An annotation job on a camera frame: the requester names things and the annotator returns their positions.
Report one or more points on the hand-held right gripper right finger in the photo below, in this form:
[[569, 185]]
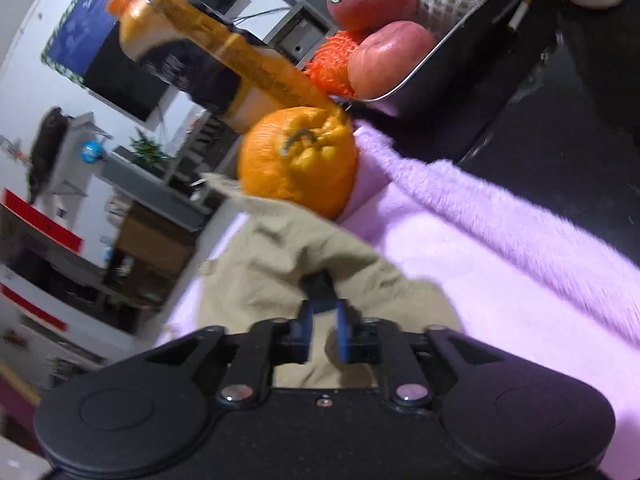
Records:
[[342, 332]]

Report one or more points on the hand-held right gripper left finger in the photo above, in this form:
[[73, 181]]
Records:
[[302, 327]]

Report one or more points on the khaki pants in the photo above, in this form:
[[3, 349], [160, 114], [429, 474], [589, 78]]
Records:
[[270, 270]]

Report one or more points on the large bumpy orange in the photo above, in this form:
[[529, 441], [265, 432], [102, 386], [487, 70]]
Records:
[[295, 170]]

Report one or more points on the wooden cabinet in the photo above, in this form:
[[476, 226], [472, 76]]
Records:
[[155, 245]]

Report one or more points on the purple towel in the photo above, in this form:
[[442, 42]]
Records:
[[500, 270]]

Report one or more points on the grey column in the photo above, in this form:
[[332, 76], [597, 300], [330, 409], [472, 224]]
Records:
[[160, 195]]

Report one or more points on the green potted plant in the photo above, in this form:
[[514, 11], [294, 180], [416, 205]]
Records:
[[147, 150]]

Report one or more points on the metal fruit tray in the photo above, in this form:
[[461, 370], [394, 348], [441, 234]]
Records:
[[430, 85]]

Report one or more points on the orange net wrapped fruit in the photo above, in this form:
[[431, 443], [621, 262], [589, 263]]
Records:
[[330, 62]]

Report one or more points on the long red banner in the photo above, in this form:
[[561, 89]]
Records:
[[30, 305], [40, 220]]

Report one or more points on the small blue globe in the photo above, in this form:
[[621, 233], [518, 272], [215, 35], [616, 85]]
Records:
[[91, 153]]

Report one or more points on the pale red apple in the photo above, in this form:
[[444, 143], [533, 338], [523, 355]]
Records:
[[390, 60]]

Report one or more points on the black screen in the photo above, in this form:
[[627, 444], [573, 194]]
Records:
[[125, 85]]

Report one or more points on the orange juice bottle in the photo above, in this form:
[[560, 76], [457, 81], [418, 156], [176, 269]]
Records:
[[200, 35]]

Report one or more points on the dark hanging bag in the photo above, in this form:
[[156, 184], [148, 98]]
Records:
[[45, 150]]

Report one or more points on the white cigarette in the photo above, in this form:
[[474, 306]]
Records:
[[517, 12]]

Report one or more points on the blue wall poster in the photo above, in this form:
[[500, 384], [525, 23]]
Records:
[[85, 35]]

